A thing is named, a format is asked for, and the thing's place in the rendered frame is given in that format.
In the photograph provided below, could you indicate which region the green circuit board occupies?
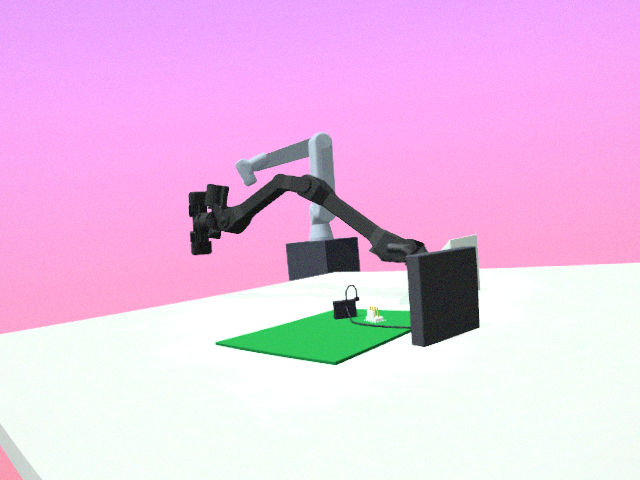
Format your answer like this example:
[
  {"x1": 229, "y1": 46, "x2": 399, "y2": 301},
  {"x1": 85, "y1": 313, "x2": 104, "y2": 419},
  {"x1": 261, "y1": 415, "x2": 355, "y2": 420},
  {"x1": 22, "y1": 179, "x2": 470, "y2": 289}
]
[{"x1": 216, "y1": 306, "x2": 411, "y2": 365}]

